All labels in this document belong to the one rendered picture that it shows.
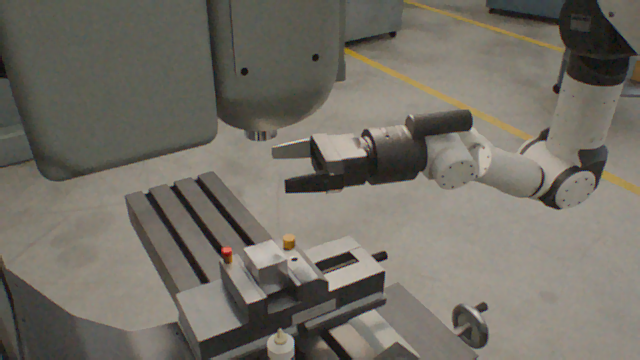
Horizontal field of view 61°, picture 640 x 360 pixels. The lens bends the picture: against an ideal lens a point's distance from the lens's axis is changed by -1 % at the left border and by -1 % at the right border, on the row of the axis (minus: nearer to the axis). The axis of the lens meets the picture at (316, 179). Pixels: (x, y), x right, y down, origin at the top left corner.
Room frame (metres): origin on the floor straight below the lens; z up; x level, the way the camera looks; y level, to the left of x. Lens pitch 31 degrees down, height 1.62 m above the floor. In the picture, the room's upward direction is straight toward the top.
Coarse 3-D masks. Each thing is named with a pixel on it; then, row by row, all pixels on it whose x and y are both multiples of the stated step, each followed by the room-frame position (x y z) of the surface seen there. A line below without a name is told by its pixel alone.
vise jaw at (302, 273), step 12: (276, 240) 0.79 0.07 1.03; (288, 252) 0.75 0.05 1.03; (300, 252) 0.76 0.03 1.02; (288, 264) 0.72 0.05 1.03; (300, 264) 0.72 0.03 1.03; (312, 264) 0.74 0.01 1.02; (288, 276) 0.70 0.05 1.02; (300, 276) 0.69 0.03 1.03; (312, 276) 0.69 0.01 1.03; (324, 276) 0.71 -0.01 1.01; (288, 288) 0.70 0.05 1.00; (300, 288) 0.67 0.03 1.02; (312, 288) 0.68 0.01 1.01; (324, 288) 0.69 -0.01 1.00; (300, 300) 0.67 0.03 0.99
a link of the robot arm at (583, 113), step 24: (576, 96) 0.82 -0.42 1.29; (600, 96) 0.80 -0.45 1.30; (552, 120) 0.86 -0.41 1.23; (576, 120) 0.82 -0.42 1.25; (600, 120) 0.81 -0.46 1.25; (528, 144) 0.89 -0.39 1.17; (552, 144) 0.85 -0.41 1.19; (576, 144) 0.82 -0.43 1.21; (600, 144) 0.82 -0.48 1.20; (600, 168) 0.81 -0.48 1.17; (576, 192) 0.79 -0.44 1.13
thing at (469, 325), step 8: (464, 304) 1.00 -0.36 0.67; (480, 304) 1.00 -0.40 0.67; (456, 312) 1.01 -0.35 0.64; (464, 312) 1.00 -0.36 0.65; (472, 312) 0.97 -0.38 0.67; (480, 312) 0.98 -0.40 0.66; (456, 320) 1.01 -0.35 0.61; (464, 320) 0.99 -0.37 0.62; (472, 320) 0.97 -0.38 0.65; (480, 320) 0.95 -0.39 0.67; (456, 328) 0.96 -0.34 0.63; (464, 328) 0.96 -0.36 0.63; (472, 328) 0.97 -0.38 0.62; (480, 328) 0.94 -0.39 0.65; (464, 336) 0.98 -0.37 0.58; (472, 336) 0.97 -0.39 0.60; (480, 336) 0.94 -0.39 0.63; (488, 336) 0.93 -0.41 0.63; (472, 344) 0.95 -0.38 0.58; (480, 344) 0.93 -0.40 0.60
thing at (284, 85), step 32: (224, 0) 0.58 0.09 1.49; (256, 0) 0.60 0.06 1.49; (288, 0) 0.62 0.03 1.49; (320, 0) 0.64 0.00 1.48; (224, 32) 0.58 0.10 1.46; (256, 32) 0.60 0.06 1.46; (288, 32) 0.62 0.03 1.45; (320, 32) 0.64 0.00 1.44; (224, 64) 0.58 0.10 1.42; (256, 64) 0.59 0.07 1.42; (288, 64) 0.62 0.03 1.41; (320, 64) 0.64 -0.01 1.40; (224, 96) 0.58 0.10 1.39; (256, 96) 0.60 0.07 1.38; (288, 96) 0.62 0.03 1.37; (320, 96) 0.66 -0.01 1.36; (256, 128) 0.64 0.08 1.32
